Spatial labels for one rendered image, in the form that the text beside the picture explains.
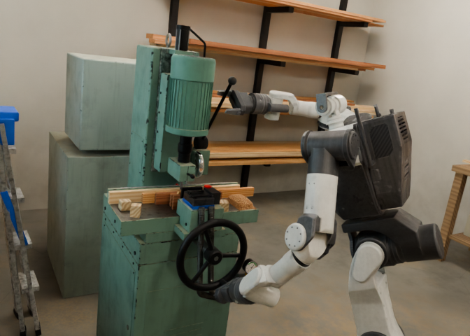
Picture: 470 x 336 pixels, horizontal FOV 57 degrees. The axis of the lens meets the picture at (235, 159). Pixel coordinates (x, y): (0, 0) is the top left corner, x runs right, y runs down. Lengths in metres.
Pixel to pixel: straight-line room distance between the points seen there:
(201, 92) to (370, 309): 0.99
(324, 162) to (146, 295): 0.93
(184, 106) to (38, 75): 2.34
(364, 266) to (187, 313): 0.81
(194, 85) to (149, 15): 2.45
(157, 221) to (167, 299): 0.35
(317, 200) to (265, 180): 3.78
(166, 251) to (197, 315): 0.37
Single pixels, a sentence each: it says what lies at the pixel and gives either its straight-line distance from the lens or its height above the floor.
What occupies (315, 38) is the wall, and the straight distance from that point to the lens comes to 5.07.
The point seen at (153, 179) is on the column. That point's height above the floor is 0.94.
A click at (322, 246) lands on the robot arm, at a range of 1.29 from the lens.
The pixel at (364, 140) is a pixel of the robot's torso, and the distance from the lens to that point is 1.37.
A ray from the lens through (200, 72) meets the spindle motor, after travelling 1.69.
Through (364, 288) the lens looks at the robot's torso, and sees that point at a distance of 1.56.
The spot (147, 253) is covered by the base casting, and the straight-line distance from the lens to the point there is 1.73.
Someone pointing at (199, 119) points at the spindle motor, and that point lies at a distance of 1.72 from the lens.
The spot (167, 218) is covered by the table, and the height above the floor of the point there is 0.89.
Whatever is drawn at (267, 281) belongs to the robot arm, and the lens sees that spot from 1.35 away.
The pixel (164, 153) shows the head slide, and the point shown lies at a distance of 1.88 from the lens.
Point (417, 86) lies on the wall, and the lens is 5.10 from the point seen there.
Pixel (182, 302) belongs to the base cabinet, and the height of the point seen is 0.51.
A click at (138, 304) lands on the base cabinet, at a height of 0.54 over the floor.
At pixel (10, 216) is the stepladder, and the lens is 2.31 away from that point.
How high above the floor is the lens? 1.55
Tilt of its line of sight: 14 degrees down
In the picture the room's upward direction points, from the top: 7 degrees clockwise
